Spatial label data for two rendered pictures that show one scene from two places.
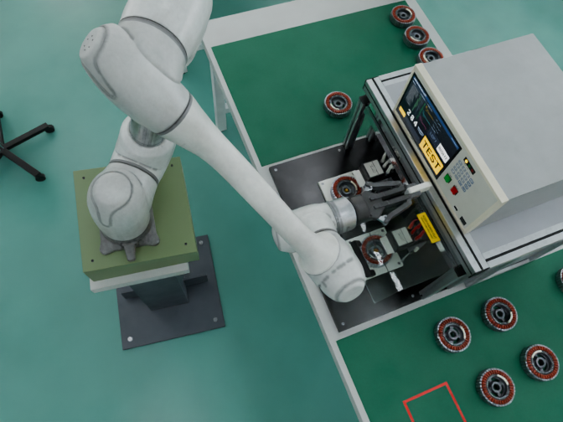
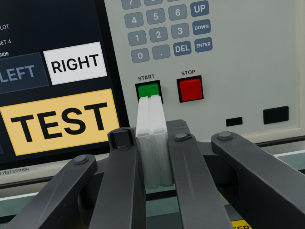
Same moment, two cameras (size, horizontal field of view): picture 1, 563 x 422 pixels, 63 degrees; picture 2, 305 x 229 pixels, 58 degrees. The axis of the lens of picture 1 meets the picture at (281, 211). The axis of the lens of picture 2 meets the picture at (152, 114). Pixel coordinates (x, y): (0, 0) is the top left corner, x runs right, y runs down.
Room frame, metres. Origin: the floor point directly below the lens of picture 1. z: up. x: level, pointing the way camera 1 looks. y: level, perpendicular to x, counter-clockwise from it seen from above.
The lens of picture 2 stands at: (0.54, -0.22, 1.24)
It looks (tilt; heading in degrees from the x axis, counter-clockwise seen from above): 18 degrees down; 302
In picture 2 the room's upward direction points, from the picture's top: 10 degrees counter-clockwise
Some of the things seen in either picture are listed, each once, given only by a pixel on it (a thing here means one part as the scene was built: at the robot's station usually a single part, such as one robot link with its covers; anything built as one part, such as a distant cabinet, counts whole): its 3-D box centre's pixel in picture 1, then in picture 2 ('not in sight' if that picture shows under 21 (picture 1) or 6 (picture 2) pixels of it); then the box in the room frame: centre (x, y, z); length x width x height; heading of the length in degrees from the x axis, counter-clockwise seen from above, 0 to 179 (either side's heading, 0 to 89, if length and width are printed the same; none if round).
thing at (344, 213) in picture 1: (340, 215); not in sight; (0.50, -0.15, 1.18); 0.09 x 0.06 x 0.09; 31
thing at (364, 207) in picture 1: (366, 207); not in sight; (0.54, -0.22, 1.18); 0.09 x 0.08 x 0.07; 121
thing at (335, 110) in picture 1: (338, 105); not in sight; (1.17, -0.15, 0.77); 0.11 x 0.11 x 0.04
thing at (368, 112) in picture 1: (406, 182); not in sight; (0.73, -0.36, 1.03); 0.62 x 0.01 x 0.03; 31
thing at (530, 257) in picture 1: (523, 255); not in sight; (0.60, -0.79, 0.91); 0.28 x 0.03 x 0.32; 121
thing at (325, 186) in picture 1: (344, 193); not in sight; (0.78, -0.22, 0.78); 0.15 x 0.15 x 0.01; 31
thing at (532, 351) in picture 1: (539, 362); not in sight; (0.30, -0.91, 0.77); 0.11 x 0.11 x 0.04
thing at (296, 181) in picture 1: (361, 223); not in sight; (0.68, -0.29, 0.76); 0.64 x 0.47 x 0.02; 31
